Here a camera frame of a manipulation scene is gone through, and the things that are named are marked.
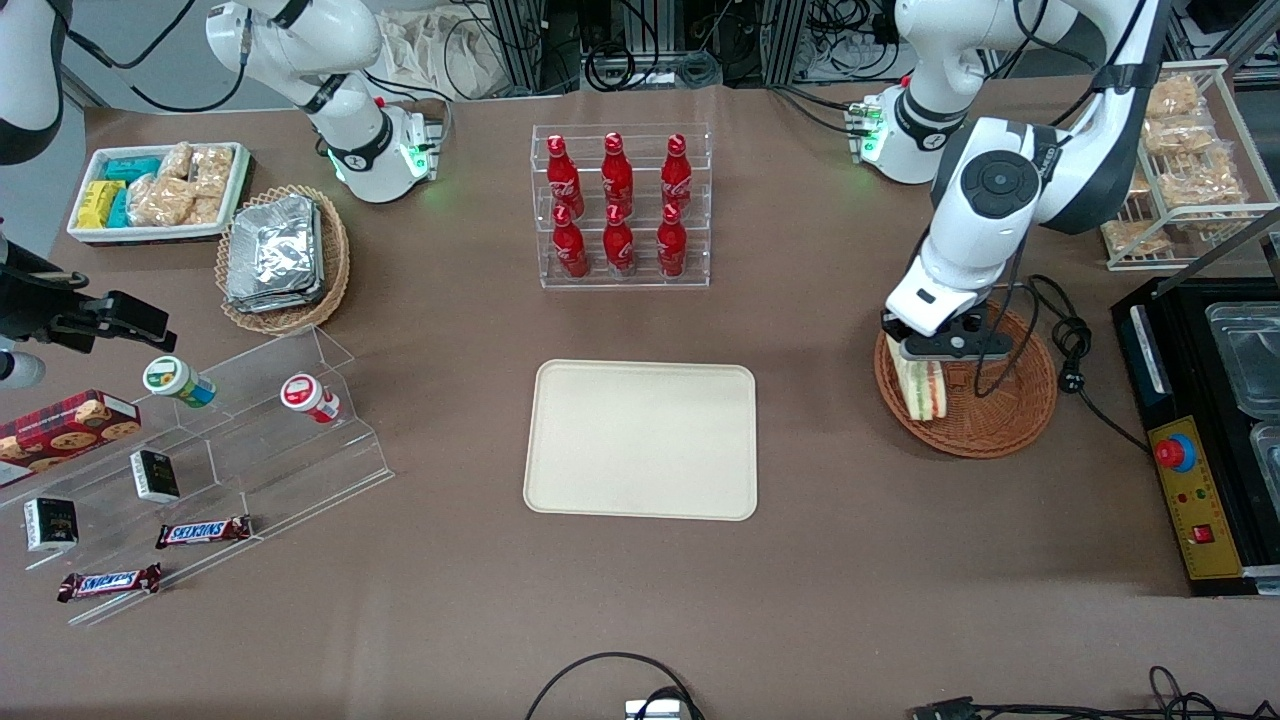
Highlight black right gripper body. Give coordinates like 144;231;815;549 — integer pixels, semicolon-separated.
0;237;91;346

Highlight plastic-wrapped triangle sandwich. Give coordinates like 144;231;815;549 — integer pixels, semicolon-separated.
893;358;948;422

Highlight round brown wicker basket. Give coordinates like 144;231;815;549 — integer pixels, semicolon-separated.
873;300;1059;460

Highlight light wicker basket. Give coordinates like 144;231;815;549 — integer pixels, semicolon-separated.
215;185;351;336

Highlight cream rectangular plastic tray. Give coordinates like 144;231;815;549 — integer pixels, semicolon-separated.
523;359;759;522

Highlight green-lid white cup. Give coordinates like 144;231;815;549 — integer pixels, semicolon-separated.
143;355;217;409

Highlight white plastic snack bin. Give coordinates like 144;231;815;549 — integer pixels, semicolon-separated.
67;142;252;245

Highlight yellow snack packet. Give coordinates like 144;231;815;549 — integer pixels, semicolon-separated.
78;180;126;229

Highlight red cookie box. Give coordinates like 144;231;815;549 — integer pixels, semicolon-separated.
0;389;142;479

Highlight stack of foil containers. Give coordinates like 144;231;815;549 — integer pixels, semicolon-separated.
225;195;326;314

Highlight small black box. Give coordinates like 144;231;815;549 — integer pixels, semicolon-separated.
23;497;79;553
130;450;182;504

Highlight red-lid white cup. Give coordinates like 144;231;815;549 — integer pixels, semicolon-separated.
280;373;342;425

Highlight clear acrylic stepped stand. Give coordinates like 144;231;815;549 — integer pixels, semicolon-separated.
0;323;396;628

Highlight brown Snickers bar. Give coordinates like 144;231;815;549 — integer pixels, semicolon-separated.
57;563;163;603
155;515;253;550

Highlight clear plastic food container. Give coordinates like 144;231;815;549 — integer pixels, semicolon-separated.
1250;420;1280;486
1205;300;1280;418

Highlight grey metal lever bar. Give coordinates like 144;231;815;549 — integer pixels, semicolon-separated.
1180;205;1280;271

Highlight red aluminium cola bottle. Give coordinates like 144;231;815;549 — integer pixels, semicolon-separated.
552;205;591;279
657;203;689;278
661;133;693;211
601;132;635;211
546;134;585;213
603;204;637;276

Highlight black sealing machine yellow panel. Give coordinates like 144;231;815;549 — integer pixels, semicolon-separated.
1110;275;1280;598

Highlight clear acrylic bottle rack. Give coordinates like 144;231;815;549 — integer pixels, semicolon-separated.
531;123;713;291

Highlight white cloth bag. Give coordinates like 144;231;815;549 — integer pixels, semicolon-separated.
378;8;503;101

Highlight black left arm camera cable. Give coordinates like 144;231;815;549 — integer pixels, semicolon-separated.
975;0;1173;399

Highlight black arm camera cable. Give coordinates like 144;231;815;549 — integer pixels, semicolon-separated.
975;0;1173;399
62;0;251;113

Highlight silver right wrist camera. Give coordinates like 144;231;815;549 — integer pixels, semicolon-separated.
0;350;47;391

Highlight black power cable with plug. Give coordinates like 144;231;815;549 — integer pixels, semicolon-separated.
1028;275;1151;453

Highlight black left base cables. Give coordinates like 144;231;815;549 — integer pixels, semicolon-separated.
768;83;873;138

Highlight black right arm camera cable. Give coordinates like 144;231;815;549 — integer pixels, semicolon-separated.
62;0;251;113

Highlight aluminium frame post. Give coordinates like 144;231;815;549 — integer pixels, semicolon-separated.
762;0;813;87
488;0;583;97

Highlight white wire shelf rack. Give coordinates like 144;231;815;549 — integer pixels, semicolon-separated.
1100;60;1280;273

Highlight black cable with connector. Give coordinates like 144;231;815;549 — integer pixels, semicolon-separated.
910;665;1280;720

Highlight coiled black cable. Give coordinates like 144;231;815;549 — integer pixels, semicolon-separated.
584;38;638;93

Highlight black looped table cable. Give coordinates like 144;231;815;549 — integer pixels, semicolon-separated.
525;652;706;720

